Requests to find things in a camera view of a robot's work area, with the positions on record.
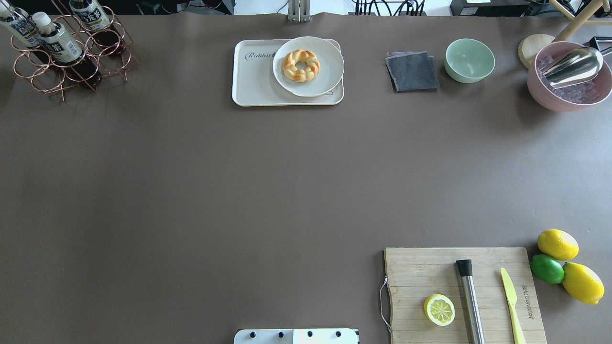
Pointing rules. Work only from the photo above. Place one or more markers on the tea bottle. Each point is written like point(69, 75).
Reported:
point(66, 51)

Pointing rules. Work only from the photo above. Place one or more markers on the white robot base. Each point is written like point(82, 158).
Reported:
point(298, 336)

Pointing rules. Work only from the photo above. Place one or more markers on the white serving tray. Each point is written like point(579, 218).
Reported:
point(254, 83)

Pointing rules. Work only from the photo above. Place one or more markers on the tea bottle right end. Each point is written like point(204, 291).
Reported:
point(93, 17)

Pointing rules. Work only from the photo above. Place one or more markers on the tea bottle end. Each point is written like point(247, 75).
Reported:
point(93, 17)
point(17, 22)

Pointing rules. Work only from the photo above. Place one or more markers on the tea bottle left end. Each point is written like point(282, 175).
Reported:
point(17, 22)

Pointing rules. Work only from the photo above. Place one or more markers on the white round plate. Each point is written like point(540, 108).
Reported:
point(330, 73)

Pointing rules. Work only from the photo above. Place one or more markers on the grey folded cloth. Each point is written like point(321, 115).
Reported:
point(411, 71)

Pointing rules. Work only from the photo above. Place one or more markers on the wooden cutting board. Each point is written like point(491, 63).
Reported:
point(416, 273)

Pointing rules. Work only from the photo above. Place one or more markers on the steel muddler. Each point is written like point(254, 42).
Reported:
point(464, 267)

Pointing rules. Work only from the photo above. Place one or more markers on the half lemon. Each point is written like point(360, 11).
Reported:
point(439, 309)

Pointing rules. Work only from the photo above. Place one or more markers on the green ceramic bowl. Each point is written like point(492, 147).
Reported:
point(468, 60)

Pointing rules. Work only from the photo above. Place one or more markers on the yellow plastic knife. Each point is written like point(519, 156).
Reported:
point(511, 296)

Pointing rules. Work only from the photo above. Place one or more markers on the wooden stand base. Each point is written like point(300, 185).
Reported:
point(531, 45)

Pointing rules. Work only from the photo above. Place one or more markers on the green lime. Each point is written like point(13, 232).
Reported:
point(547, 269)

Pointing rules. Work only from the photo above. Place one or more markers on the upper yellow lemon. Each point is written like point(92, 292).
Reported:
point(558, 244)

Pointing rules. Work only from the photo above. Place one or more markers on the yellow lemon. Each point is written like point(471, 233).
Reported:
point(558, 244)
point(582, 283)

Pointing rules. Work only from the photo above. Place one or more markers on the pink ice bowl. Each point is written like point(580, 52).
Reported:
point(596, 92)

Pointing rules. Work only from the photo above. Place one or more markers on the metal ice scoop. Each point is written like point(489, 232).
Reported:
point(578, 66)

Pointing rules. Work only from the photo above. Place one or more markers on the lower yellow lemon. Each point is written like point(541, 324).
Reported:
point(582, 283)

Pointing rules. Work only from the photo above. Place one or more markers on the braided ring bread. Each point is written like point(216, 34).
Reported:
point(301, 65)

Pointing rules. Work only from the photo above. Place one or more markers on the aluminium frame post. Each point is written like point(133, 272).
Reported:
point(299, 11)

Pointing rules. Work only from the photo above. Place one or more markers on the copper wire bottle rack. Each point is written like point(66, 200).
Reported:
point(51, 79)

